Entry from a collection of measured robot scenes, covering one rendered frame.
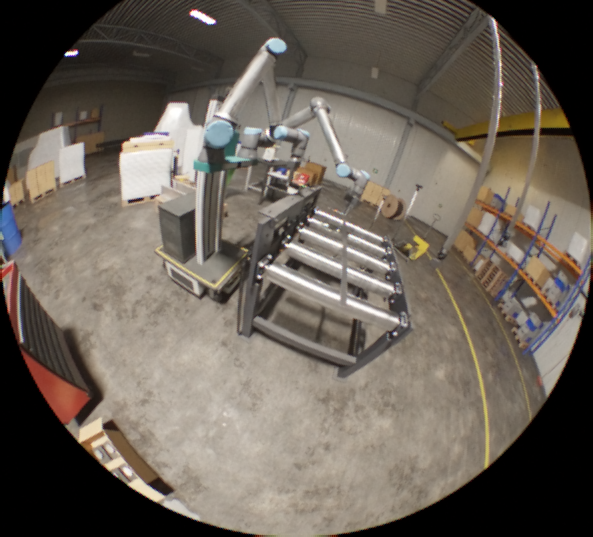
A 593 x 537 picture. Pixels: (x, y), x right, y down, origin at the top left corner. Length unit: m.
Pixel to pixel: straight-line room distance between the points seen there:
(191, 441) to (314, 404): 0.99
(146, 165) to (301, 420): 4.33
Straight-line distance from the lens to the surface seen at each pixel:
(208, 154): 1.15
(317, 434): 1.63
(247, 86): 1.03
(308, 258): 1.16
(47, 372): 1.44
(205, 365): 1.60
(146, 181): 4.10
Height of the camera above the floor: 1.52
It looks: 30 degrees down
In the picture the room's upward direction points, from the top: 18 degrees clockwise
